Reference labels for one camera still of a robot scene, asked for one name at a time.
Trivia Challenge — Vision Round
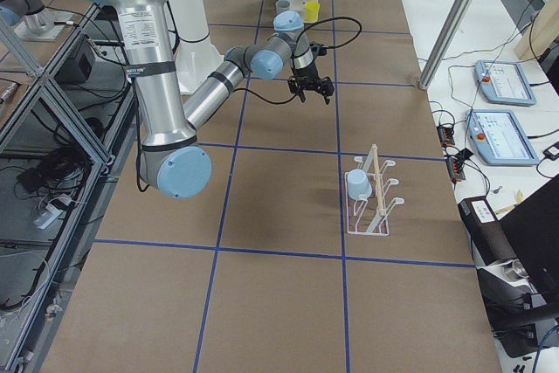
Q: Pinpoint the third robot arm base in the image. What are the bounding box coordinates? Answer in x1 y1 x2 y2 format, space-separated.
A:
1 0 74 41

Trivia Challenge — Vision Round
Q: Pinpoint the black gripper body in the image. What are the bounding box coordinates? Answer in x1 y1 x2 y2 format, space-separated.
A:
288 66 334 94

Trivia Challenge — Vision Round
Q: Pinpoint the black power adapter box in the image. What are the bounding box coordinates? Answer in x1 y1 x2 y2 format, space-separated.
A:
54 37 95 84

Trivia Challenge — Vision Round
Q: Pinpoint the white wire cup rack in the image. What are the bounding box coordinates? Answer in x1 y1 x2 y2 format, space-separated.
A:
343 143 405 237

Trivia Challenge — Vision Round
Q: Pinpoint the light blue cup front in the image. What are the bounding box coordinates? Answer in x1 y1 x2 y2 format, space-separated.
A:
346 169 372 201

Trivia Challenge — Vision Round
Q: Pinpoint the aluminium frame post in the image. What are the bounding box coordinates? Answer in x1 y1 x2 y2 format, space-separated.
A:
418 0 472 90

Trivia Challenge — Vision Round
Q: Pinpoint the grey plastic cup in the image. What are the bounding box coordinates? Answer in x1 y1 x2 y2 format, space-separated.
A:
275 0 290 15

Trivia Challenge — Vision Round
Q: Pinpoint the far blue teach pendant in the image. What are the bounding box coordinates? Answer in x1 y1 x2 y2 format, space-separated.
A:
474 60 536 107

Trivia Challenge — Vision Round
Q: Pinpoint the yellow plastic cup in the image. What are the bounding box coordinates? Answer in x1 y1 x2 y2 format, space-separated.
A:
305 1 321 24

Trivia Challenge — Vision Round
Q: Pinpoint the near blue teach pendant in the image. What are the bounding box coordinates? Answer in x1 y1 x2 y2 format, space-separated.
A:
466 109 539 167

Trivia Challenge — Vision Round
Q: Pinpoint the white power strip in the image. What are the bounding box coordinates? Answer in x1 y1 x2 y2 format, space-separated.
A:
34 204 65 230

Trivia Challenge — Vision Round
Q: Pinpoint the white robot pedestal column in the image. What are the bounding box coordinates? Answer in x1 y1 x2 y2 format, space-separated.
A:
166 0 223 94

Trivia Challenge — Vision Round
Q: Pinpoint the blue teach pendant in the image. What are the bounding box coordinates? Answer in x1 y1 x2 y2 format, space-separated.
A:
474 60 536 107
466 109 539 167

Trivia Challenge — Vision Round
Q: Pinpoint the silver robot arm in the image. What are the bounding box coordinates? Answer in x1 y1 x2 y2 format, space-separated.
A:
89 0 335 199

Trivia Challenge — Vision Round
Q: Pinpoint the cream plastic tray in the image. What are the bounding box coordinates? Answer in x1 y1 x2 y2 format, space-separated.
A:
290 0 307 24

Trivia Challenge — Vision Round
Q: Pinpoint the black monitor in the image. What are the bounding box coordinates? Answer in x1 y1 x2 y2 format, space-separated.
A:
500 177 558 294

